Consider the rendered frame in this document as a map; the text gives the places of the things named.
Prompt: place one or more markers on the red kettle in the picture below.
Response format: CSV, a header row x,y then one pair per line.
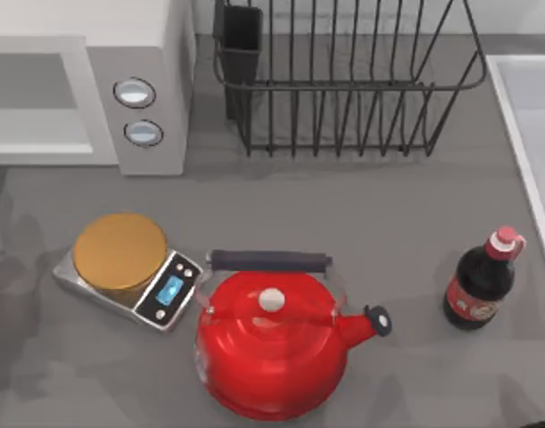
x,y
272,352

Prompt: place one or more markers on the round microwave knob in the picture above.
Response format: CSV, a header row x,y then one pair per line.
x,y
143,133
134,93

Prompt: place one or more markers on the silver kitchen scale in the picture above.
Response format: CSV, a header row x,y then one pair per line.
x,y
120,263

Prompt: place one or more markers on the black cutlery holder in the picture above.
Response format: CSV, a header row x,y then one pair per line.
x,y
240,35

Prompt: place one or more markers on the dark bottle with red label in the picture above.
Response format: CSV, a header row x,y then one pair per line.
x,y
477,290

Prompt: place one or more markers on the pale microwave oven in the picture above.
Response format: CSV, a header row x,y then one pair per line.
x,y
138,40

